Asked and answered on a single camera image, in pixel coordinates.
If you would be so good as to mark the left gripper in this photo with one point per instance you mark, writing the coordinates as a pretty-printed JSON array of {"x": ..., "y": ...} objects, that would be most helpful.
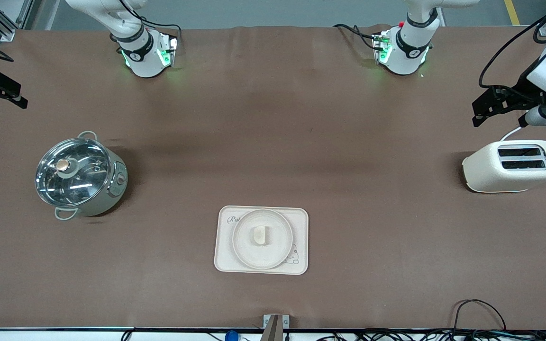
[{"x": 522, "y": 90}]

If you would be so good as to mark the white steamed bun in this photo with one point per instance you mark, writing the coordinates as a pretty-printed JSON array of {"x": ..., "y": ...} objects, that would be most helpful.
[{"x": 259, "y": 235}]

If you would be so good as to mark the cream round plate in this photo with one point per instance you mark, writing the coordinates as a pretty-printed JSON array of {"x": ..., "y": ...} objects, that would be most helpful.
[{"x": 263, "y": 258}]

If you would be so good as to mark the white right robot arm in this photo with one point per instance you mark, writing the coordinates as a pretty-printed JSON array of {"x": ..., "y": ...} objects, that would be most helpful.
[{"x": 140, "y": 52}]

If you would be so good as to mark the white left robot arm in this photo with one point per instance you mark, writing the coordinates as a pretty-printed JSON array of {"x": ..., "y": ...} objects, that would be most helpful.
[{"x": 408, "y": 45}]

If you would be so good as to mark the cream two-slot toaster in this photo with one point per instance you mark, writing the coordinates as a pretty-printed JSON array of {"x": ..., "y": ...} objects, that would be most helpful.
[{"x": 491, "y": 175}]

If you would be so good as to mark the glass pot lid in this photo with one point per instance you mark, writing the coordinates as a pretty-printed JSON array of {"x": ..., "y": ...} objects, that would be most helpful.
[{"x": 74, "y": 173}]

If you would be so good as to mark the steel electric cooking pot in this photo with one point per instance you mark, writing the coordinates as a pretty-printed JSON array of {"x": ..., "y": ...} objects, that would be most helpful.
[{"x": 112, "y": 182}]

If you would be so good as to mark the brown table mat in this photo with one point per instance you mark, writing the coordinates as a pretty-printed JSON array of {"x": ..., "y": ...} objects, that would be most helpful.
[{"x": 273, "y": 118}]

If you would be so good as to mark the cream rabbit print tray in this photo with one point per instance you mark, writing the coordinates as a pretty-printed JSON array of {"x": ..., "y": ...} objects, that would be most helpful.
[{"x": 301, "y": 222}]

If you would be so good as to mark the blue round cap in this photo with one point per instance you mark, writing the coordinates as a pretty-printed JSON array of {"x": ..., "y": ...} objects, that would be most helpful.
[{"x": 231, "y": 336}]

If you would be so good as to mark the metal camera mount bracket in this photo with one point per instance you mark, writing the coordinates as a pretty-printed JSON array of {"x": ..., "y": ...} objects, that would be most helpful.
[{"x": 273, "y": 331}]

